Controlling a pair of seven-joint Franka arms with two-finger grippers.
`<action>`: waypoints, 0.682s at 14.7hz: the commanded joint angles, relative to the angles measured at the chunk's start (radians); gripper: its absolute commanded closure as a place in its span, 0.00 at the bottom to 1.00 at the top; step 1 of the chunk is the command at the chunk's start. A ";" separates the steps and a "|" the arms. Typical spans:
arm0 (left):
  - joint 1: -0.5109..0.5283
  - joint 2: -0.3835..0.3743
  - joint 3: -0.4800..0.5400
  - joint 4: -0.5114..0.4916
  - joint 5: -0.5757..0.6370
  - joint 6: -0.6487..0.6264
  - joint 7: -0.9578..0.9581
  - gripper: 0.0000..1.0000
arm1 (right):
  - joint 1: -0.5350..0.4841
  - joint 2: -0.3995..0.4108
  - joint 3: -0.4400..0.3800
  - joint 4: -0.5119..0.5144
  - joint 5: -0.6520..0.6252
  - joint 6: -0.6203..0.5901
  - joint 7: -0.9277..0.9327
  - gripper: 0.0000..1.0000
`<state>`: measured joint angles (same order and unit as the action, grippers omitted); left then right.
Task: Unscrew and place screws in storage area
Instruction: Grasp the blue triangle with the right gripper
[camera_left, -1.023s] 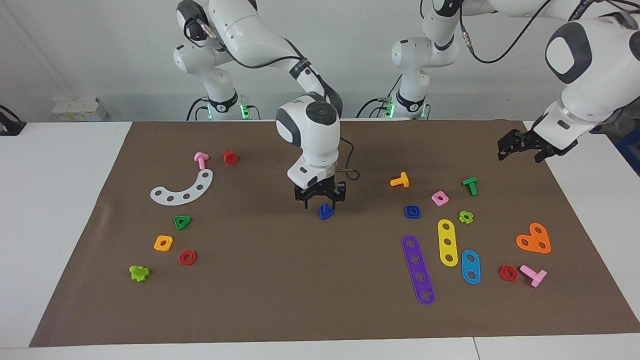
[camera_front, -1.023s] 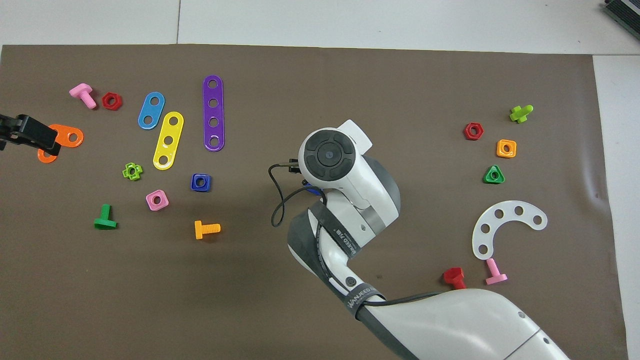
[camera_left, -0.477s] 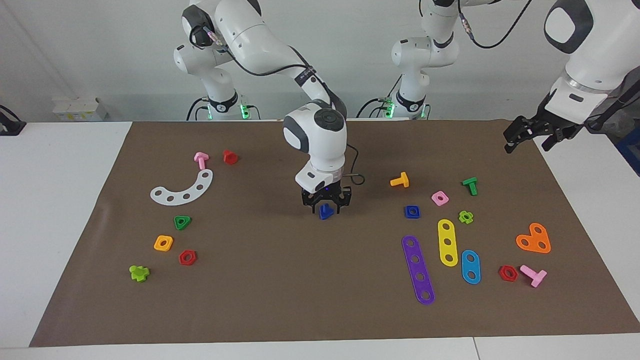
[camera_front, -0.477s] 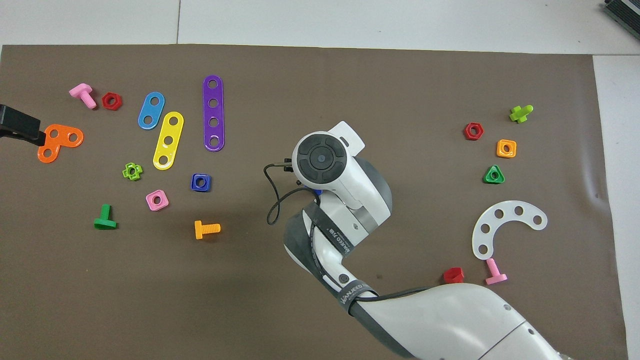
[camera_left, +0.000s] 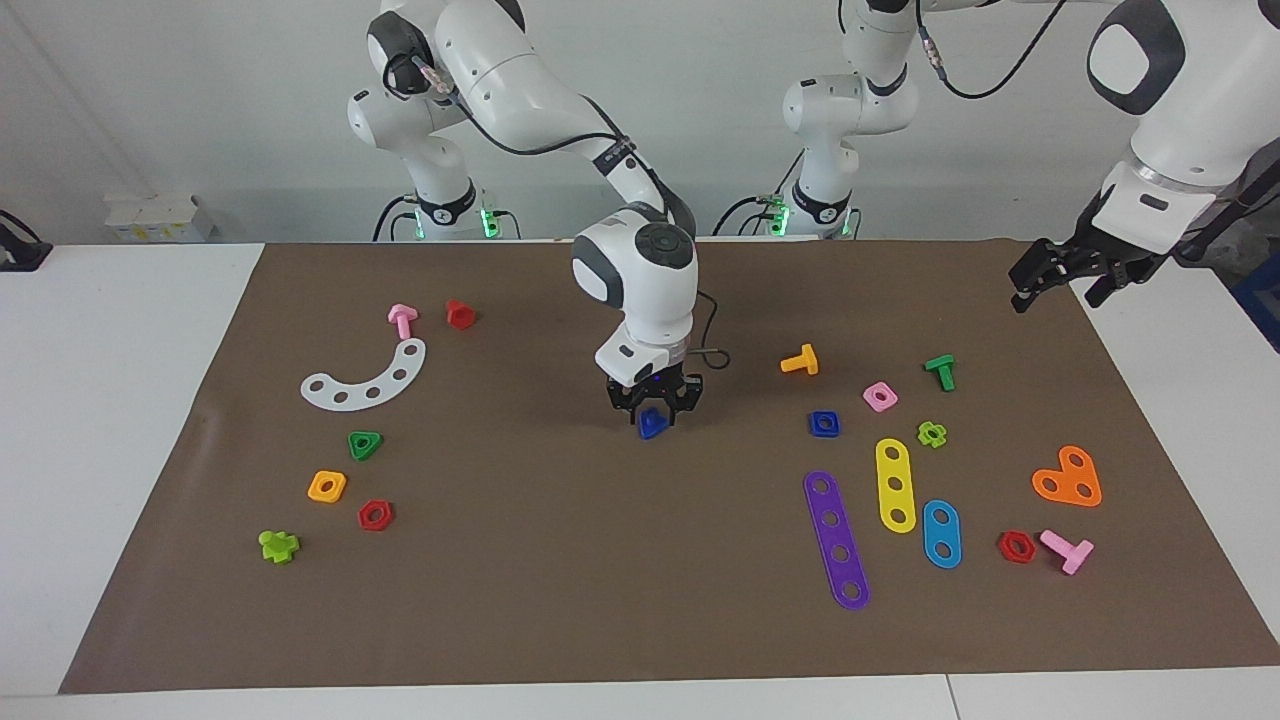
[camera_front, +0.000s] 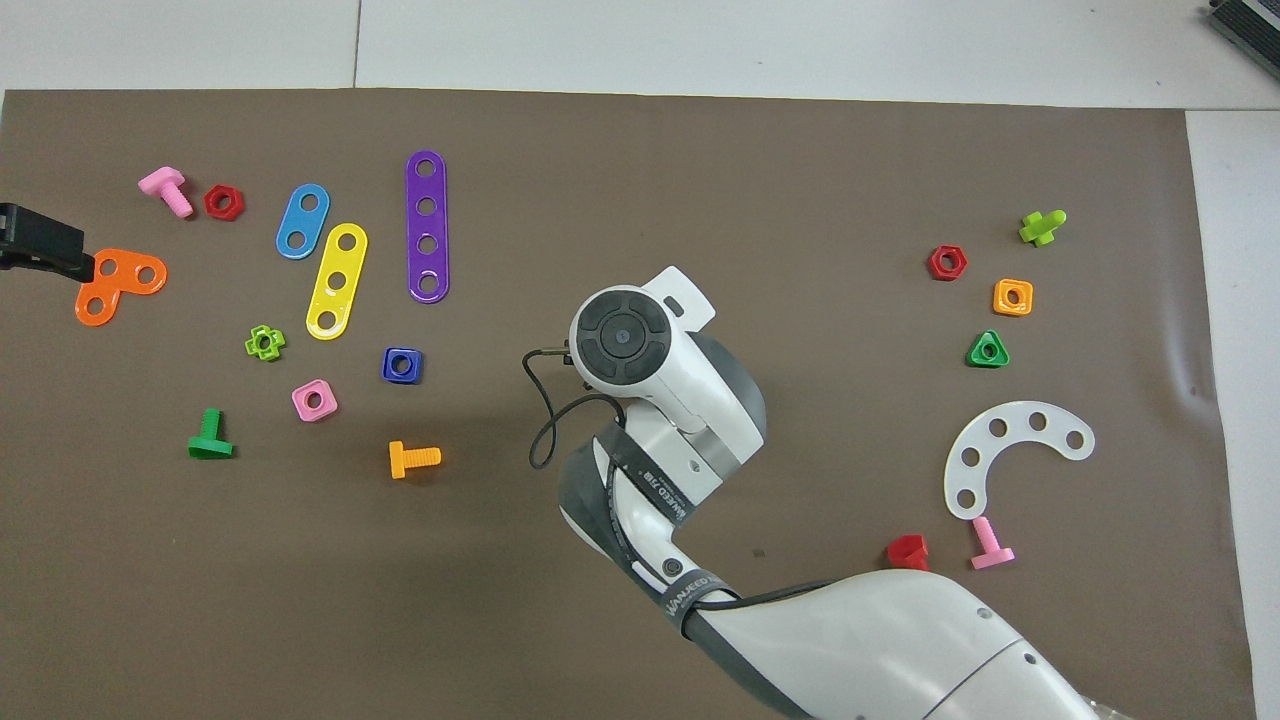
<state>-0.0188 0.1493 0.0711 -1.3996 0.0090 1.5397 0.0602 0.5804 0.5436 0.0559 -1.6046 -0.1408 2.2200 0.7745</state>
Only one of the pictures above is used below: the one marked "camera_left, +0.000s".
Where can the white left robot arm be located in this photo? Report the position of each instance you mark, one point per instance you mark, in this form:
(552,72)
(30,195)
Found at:
(850,110)

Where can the blue square nut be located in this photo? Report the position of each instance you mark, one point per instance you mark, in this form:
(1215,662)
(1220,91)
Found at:
(814,430)

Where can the orange plastic screw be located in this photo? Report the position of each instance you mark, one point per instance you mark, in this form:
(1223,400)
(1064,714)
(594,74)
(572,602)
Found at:
(805,362)

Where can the blue triangle nut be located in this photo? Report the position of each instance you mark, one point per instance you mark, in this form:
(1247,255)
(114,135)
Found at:
(652,428)

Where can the yellow three-hole plate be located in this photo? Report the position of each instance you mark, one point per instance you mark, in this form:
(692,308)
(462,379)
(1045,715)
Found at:
(893,468)

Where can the brown table mat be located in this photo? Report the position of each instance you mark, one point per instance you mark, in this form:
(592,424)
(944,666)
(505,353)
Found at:
(600,580)

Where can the white curved plate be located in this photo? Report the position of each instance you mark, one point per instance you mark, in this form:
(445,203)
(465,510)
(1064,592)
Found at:
(357,396)

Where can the blue box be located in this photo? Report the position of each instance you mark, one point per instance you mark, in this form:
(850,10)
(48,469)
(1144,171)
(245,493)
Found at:
(1262,305)

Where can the blue two-hole plate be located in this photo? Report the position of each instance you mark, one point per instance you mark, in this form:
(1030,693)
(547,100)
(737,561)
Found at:
(941,534)

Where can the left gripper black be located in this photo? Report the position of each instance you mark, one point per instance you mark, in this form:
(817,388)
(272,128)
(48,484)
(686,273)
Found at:
(1110,258)

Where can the purple four-hole plate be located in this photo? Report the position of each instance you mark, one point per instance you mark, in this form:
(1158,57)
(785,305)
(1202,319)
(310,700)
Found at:
(835,537)

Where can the orange angled plate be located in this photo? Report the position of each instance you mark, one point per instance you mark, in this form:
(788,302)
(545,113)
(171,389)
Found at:
(1068,478)

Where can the lime green plastic screw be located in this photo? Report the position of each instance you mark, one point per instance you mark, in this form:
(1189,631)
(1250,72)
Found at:
(275,547)

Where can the green triangle nut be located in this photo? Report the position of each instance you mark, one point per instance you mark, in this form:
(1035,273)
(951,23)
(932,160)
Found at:
(356,453)

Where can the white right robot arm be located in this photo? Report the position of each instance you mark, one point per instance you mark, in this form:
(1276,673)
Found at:
(500,70)

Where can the red hexagon nut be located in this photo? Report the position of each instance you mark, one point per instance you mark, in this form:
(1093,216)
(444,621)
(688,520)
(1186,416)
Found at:
(364,517)
(1003,548)

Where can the dark green plastic screw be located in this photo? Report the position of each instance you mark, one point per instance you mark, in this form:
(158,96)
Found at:
(942,368)

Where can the orange square nut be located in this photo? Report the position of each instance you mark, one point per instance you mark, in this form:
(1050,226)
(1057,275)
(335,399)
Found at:
(314,490)

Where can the black clamp mount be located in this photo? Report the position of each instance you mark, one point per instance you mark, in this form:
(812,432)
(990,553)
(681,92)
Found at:
(20,250)

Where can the white power strip box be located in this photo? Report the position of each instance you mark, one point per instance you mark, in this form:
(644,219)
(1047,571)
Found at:
(160,218)

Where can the pink plastic screw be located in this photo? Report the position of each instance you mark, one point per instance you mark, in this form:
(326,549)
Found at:
(1060,545)
(402,322)

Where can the green cross nut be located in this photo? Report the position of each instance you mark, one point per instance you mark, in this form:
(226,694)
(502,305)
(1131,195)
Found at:
(922,436)

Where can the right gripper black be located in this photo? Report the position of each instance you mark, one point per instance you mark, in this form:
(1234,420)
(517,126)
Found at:
(655,392)

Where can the red plastic screw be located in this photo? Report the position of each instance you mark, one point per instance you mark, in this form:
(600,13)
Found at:
(460,317)

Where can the pink square nut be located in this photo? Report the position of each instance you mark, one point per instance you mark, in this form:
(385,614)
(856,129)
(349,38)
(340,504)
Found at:
(870,392)

